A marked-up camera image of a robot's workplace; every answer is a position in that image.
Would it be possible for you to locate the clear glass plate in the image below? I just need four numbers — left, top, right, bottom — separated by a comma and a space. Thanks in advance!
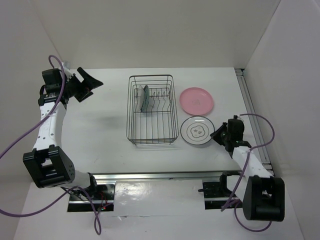
134, 85, 145, 112

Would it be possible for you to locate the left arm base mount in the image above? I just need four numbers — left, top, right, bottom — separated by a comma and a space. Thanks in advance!
67, 182, 116, 213

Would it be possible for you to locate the white plate dark rim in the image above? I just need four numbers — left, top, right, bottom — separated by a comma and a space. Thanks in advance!
180, 116, 216, 146

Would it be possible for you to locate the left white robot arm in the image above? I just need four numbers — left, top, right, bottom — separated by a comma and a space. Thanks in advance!
22, 67, 103, 200

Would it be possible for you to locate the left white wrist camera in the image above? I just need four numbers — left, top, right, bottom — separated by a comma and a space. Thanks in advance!
62, 61, 71, 73

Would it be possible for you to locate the green blue patterned plate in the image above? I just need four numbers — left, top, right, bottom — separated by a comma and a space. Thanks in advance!
140, 85, 150, 112

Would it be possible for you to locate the dark wire dish rack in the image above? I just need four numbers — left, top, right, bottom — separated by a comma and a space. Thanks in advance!
126, 74, 179, 146

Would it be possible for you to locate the aluminium rail front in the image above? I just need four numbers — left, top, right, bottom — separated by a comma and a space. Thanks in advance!
87, 170, 243, 183

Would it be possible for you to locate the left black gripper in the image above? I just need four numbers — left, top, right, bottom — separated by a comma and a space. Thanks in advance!
60, 67, 103, 103

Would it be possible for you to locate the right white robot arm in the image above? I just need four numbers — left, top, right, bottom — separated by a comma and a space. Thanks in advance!
210, 115, 285, 222

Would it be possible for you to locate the aluminium rail right side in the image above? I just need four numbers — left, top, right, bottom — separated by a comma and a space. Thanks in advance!
235, 67, 276, 176

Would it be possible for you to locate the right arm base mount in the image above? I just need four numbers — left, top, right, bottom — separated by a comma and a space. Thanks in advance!
198, 174, 232, 210

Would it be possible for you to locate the aluminium rail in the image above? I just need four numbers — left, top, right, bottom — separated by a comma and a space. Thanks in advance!
235, 67, 276, 176
87, 170, 243, 183

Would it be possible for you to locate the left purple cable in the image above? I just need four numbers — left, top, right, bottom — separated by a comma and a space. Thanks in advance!
0, 55, 113, 236

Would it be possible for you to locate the pink plastic plate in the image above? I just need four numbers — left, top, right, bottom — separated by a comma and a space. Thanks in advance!
179, 87, 215, 116

